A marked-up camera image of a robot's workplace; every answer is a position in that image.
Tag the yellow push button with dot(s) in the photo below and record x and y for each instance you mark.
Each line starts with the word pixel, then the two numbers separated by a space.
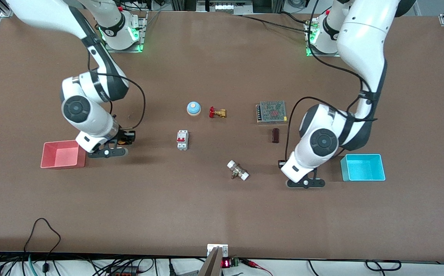
pixel 121 142

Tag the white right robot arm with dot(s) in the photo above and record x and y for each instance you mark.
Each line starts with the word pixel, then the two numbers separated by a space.
pixel 91 115

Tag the metal terminal box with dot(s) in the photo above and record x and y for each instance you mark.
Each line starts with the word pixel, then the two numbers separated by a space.
pixel 225 7

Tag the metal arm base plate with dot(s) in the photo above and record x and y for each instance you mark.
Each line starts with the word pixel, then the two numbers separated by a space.
pixel 142 38
pixel 309 51

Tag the metal mesh power supply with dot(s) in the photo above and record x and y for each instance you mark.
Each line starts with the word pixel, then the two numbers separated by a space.
pixel 272 111

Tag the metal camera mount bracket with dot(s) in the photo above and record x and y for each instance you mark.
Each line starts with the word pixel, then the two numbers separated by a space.
pixel 212 264

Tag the metal fitting white caps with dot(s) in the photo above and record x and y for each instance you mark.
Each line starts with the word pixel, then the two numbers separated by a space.
pixel 238 170

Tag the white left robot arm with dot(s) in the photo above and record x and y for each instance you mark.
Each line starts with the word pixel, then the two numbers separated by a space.
pixel 360 38

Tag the dark brown rectangular block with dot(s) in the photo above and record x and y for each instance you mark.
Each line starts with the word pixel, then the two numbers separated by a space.
pixel 275 135

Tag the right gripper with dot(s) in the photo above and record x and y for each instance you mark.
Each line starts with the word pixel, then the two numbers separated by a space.
pixel 124 137

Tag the blue call bell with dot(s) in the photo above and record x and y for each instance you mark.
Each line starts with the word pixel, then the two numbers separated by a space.
pixel 193 108

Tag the red LED display module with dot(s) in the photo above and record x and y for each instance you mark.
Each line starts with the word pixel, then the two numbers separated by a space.
pixel 225 263

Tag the red test lead clip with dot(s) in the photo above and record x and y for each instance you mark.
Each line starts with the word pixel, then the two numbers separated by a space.
pixel 254 264

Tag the white circuit breaker red switches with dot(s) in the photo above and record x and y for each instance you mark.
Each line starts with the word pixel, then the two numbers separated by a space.
pixel 182 140

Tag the pink plastic bin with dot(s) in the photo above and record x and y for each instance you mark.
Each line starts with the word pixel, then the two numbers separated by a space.
pixel 62 157

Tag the cyan plastic bin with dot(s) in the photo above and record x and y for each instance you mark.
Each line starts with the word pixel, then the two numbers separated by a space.
pixel 363 170

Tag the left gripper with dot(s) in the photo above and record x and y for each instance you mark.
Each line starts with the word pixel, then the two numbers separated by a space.
pixel 280 162

